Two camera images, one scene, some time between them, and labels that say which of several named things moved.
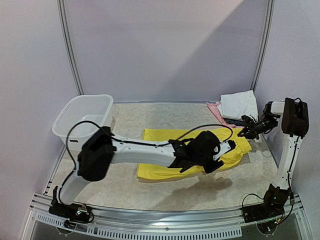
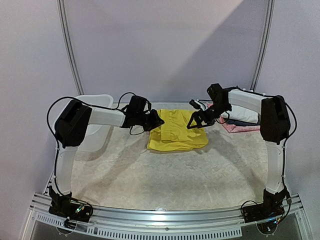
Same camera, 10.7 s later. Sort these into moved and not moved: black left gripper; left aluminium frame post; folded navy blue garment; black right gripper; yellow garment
Moved: yellow garment; black right gripper; black left gripper
Not moved: left aluminium frame post; folded navy blue garment
